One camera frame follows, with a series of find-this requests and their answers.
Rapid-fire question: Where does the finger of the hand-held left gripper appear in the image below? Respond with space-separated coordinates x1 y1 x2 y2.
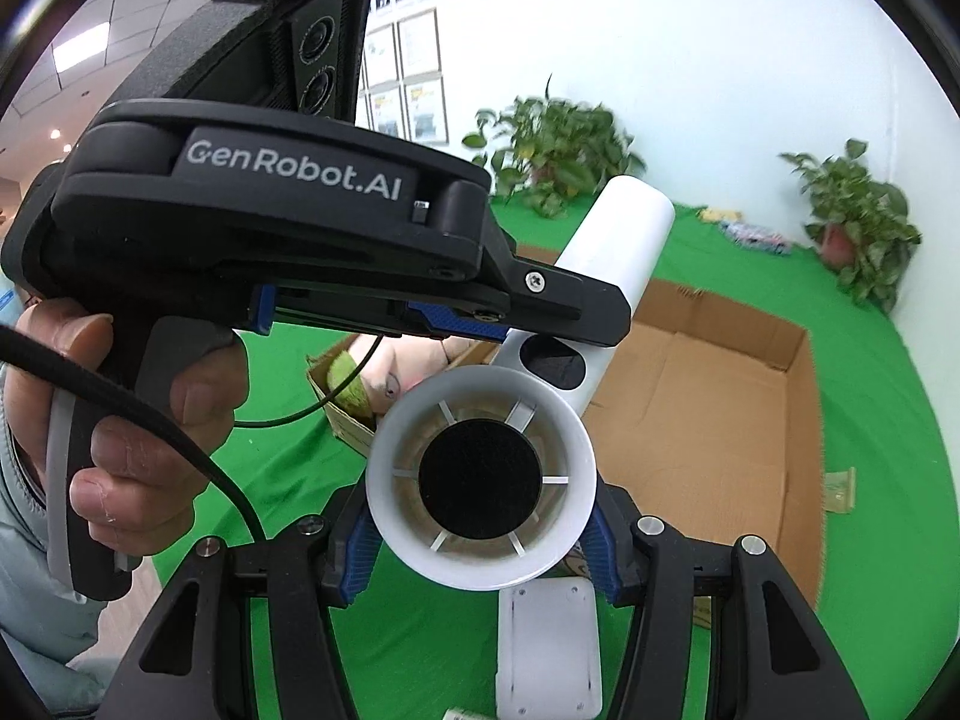
405 251 633 351

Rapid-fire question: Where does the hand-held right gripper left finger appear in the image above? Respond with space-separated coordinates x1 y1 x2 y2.
112 491 391 720

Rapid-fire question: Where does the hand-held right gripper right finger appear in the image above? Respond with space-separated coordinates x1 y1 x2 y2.
581 487 871 720

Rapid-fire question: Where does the white hair dryer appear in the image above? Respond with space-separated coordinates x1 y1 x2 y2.
365 175 676 592

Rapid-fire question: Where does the large cardboard tray box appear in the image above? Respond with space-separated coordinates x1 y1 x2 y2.
306 244 827 610

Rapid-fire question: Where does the pink and blue plush toy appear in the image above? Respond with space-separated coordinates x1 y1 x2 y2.
330 334 482 422

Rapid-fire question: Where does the person's left hand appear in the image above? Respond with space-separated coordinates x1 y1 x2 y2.
0 298 252 552

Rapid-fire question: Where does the white rectangular device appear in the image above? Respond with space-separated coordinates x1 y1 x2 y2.
495 577 603 719

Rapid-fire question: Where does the bushy green potted plant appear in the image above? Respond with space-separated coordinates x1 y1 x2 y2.
461 75 647 220

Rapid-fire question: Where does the clear pack of small items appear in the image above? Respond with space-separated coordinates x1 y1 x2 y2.
724 221 794 254

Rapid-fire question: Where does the ceiling light panel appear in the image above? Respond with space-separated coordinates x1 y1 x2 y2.
51 19 111 77

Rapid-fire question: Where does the potted plant in red pot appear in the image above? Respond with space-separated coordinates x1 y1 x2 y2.
778 139 923 314

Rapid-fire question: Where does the green tablecloth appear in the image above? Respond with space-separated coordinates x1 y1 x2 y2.
150 195 938 720

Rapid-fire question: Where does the thin black cable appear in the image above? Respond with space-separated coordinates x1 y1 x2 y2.
231 334 392 430

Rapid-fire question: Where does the thick black cable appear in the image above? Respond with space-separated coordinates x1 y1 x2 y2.
0 325 269 543

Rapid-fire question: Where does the wall of framed certificates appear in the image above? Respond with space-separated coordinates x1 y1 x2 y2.
356 7 451 149

